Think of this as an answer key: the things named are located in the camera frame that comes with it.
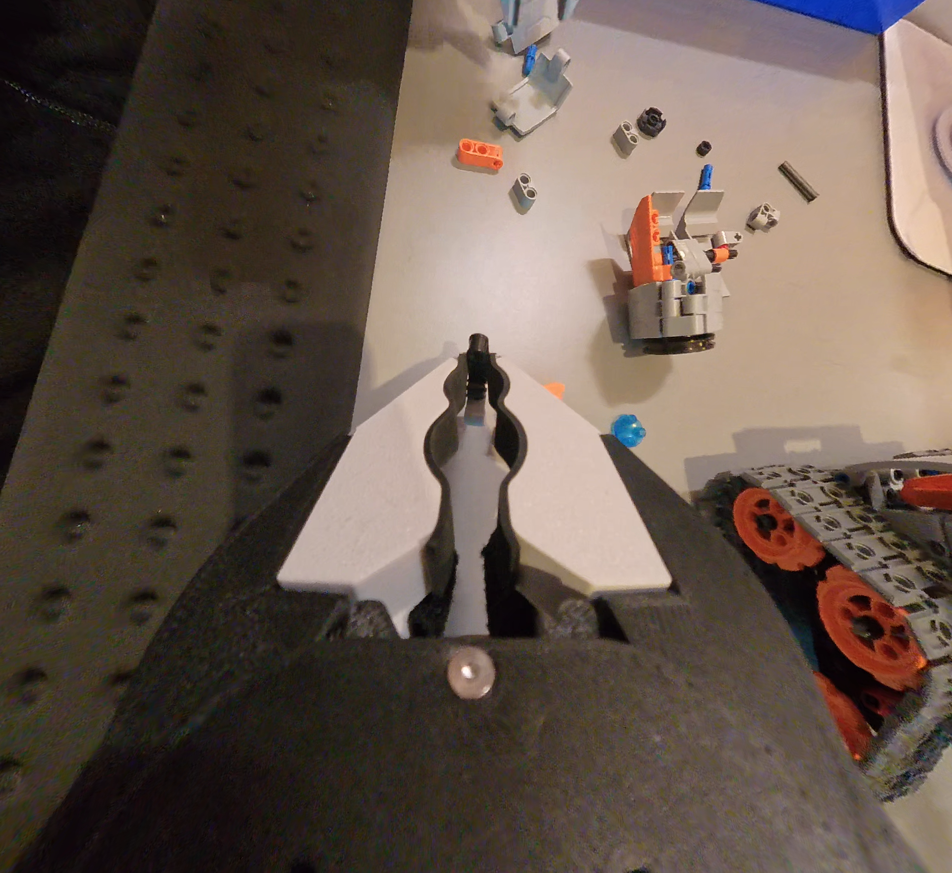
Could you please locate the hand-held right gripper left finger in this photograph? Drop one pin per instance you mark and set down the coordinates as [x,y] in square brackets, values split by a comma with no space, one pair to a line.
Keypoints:
[364,516]

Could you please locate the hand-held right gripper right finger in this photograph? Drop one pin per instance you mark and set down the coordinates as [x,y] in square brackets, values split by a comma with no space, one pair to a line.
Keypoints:
[587,516]

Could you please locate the blue brick pin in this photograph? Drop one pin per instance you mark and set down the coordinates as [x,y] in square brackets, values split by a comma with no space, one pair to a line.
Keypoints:
[706,178]
[529,59]

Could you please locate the black brick connector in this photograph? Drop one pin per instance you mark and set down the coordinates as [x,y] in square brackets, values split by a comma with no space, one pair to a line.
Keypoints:
[478,360]

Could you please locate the grey panel piece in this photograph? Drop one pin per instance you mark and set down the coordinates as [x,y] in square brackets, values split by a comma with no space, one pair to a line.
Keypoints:
[499,33]
[535,92]

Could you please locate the blue transparent round stud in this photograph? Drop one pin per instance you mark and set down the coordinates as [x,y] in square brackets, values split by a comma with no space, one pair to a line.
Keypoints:
[628,430]

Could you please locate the orange curved brick piece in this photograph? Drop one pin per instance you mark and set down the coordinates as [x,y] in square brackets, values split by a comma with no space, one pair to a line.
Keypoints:
[554,389]

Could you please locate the black round brick piece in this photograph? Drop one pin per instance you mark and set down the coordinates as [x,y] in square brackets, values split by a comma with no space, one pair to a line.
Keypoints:
[651,122]

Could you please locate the orange short beam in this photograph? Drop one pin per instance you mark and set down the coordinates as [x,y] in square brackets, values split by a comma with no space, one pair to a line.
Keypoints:
[480,152]

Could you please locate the small grey orange brick assembly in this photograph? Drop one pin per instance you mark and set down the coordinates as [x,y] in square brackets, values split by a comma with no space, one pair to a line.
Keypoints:
[669,308]

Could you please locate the grey orange tracked toy robot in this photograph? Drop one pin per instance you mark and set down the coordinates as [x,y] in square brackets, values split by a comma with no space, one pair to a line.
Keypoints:
[855,538]

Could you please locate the black perforated board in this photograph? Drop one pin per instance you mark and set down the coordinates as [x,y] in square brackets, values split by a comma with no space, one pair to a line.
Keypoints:
[186,293]

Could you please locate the black axle rod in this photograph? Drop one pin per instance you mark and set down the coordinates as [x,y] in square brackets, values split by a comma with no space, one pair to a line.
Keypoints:
[798,181]

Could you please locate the pale grey brick connector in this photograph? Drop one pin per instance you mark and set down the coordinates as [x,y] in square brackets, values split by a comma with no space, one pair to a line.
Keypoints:
[764,216]

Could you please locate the white book stand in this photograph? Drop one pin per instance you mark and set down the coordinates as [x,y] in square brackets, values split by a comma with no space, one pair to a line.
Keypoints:
[922,144]

